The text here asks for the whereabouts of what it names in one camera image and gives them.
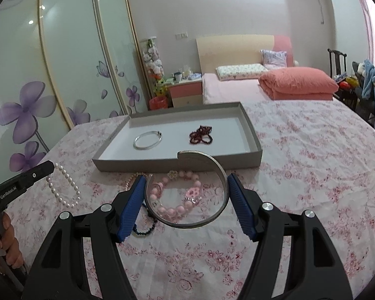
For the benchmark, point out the wide silver cuff bangle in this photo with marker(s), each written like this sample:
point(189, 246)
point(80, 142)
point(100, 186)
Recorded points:
point(187, 224)

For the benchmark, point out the red waste bin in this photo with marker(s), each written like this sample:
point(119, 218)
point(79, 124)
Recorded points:
point(158, 103)

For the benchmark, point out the colourful toys on chair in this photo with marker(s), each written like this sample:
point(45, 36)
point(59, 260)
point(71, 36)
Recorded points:
point(348, 82)

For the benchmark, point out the folded pink quilt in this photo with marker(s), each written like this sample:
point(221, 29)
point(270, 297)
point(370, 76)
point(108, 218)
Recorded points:
point(297, 82)

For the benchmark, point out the clear tube of plush toys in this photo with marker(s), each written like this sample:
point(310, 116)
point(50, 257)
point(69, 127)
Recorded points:
point(151, 62)

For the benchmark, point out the bed with pink sheet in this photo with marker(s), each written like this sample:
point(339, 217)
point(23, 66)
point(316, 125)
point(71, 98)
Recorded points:
point(225, 90)

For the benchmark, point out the white floral pillow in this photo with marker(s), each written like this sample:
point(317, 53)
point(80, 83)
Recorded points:
point(240, 69)

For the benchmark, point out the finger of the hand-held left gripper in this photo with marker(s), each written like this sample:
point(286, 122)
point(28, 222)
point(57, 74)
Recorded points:
point(39, 172)

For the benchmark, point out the pink floral bedsheet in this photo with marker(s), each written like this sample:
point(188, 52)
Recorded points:
point(300, 162)

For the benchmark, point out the blue tissue pack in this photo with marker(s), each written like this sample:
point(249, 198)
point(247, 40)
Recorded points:
point(194, 76)

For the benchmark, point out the thin silver bangle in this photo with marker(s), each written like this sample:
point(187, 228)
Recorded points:
point(158, 133)

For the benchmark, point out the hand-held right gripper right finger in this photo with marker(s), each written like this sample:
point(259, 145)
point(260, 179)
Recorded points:
point(242, 207)

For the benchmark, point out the white wall socket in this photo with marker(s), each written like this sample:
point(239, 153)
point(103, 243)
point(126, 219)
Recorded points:
point(181, 36)

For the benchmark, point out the purple patterned pillow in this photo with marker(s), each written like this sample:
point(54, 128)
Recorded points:
point(273, 58)

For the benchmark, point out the pinkish pearl strand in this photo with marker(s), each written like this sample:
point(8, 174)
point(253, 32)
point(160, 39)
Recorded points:
point(128, 182)

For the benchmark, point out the pink and cream nightstand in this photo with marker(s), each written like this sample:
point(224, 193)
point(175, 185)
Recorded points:
point(186, 93)

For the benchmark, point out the grey cardboard tray box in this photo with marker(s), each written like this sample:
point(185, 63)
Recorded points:
point(175, 125)

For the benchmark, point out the dark grey cloth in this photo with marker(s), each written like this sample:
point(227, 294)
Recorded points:
point(357, 68)

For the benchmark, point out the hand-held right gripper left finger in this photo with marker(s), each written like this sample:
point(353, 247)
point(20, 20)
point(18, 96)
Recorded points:
point(134, 207)

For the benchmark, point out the glass wardrobe with purple flowers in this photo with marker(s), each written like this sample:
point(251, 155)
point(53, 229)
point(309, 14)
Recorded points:
point(65, 53)

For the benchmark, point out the dark wooden chair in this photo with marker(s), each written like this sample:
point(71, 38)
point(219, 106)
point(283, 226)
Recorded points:
point(334, 62)

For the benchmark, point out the white air conditioner pipe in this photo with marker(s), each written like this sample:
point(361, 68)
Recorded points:
point(321, 6)

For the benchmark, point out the person's left hand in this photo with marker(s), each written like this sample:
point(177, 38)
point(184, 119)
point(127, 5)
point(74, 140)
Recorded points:
point(13, 247)

